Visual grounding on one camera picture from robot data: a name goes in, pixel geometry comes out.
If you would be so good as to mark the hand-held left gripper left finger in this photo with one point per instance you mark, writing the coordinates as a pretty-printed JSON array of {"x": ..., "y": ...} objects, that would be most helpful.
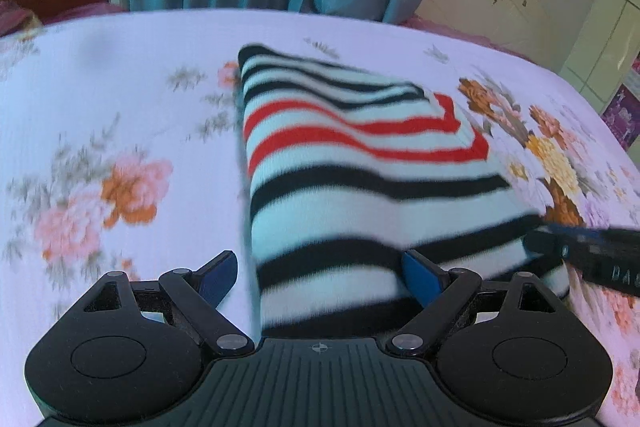
[{"x": 222, "y": 278}]

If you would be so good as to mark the pink bed cover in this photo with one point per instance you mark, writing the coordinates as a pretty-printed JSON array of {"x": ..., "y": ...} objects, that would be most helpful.
[{"x": 465, "y": 37}]

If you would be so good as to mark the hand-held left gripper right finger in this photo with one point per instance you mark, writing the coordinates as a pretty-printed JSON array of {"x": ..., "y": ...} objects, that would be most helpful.
[{"x": 419, "y": 278}]

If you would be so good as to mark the pink pillow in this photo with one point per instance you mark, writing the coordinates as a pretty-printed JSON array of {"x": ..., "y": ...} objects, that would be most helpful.
[{"x": 30, "y": 17}]

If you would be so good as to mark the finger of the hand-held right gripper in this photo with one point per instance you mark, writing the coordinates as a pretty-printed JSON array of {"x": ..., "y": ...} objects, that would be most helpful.
[{"x": 575, "y": 238}]

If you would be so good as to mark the floral bed sheet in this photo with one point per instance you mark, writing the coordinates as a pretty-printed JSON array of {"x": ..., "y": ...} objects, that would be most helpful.
[{"x": 125, "y": 107}]

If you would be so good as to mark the striped knit sweater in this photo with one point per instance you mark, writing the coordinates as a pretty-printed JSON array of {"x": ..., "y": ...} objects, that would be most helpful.
[{"x": 350, "y": 187}]

